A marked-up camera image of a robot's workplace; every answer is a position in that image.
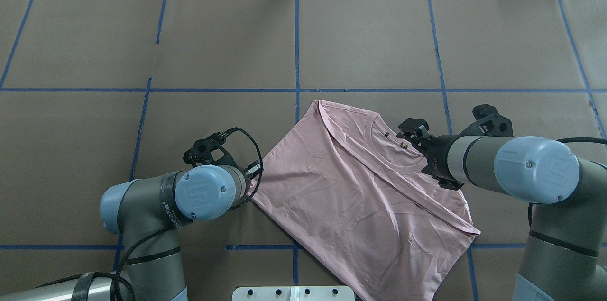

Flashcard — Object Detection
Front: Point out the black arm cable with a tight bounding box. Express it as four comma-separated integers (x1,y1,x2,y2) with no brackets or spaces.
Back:
36,127,265,301
527,137,607,216

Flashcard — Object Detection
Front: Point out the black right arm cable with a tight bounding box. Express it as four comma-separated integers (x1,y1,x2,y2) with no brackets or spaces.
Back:
527,137,607,216

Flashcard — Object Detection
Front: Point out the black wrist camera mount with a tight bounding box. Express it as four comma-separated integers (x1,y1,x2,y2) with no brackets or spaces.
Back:
458,104,514,137
183,130,239,168

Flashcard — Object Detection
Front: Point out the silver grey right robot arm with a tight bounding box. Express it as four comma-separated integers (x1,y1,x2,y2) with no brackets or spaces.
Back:
397,113,607,301

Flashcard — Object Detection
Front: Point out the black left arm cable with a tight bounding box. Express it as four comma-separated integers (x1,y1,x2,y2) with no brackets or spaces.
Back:
36,127,265,301

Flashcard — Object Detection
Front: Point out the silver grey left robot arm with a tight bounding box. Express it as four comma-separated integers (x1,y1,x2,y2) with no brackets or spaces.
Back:
1,161,264,301

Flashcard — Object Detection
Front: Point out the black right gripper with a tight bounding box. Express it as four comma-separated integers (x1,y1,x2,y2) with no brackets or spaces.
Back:
397,118,463,191

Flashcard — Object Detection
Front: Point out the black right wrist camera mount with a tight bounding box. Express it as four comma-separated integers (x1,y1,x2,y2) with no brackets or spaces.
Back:
458,104,514,137

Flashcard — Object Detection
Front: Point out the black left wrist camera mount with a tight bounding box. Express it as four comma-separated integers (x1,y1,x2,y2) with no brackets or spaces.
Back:
183,130,239,168

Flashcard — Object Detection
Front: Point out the white metal camera stand base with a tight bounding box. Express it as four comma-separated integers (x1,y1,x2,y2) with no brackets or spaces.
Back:
231,285,357,301

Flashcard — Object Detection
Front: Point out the pink Snoopy t-shirt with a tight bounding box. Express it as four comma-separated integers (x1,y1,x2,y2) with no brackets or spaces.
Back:
253,100,480,301

